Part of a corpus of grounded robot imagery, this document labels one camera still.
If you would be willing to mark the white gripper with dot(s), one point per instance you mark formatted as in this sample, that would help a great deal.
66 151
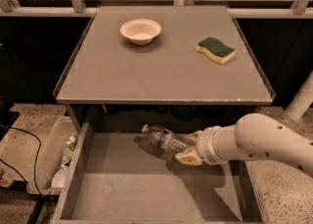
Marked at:
206 146

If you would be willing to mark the clear plastic water bottle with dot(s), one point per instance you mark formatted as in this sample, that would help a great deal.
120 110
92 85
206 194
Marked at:
166 139

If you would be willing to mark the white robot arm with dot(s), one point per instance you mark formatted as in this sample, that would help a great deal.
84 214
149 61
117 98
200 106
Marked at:
255 136

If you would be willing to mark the grey open top drawer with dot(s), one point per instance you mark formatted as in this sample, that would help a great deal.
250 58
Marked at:
118 178

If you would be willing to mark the green and yellow sponge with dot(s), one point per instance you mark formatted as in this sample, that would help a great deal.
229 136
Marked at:
215 50

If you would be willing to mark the grey cabinet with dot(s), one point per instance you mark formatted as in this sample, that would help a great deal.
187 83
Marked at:
107 69

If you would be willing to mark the white pole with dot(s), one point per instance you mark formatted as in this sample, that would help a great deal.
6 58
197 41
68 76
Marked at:
302 100

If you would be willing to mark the white paper bowl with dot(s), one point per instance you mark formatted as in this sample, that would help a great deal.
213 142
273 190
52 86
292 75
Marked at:
140 31

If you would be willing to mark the black object at left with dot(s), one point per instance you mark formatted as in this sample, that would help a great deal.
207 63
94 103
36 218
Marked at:
7 117

